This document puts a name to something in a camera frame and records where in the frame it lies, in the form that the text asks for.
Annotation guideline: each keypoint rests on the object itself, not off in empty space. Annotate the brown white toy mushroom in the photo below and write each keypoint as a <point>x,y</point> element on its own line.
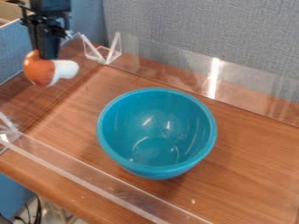
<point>44,72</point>

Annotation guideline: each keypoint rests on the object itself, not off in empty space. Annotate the clear acrylic front barrier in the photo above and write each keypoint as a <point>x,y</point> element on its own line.
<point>111,188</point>

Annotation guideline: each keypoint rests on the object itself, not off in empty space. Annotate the clear acrylic back barrier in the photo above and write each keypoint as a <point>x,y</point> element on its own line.
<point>255,90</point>

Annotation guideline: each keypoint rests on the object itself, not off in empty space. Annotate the clear acrylic corner bracket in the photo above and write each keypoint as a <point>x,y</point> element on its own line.
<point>104,55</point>

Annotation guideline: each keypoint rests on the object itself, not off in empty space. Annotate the clear acrylic left barrier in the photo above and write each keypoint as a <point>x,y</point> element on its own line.
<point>66,102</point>

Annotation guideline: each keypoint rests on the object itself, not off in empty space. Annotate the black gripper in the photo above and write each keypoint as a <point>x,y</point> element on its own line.
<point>45,17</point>

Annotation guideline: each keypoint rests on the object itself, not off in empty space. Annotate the clear acrylic barrier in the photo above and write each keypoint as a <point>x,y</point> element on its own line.
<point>66,102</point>
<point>111,188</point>
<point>255,90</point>

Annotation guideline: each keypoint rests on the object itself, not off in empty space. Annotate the blue plastic bowl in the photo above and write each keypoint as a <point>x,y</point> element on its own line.
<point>156,131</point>

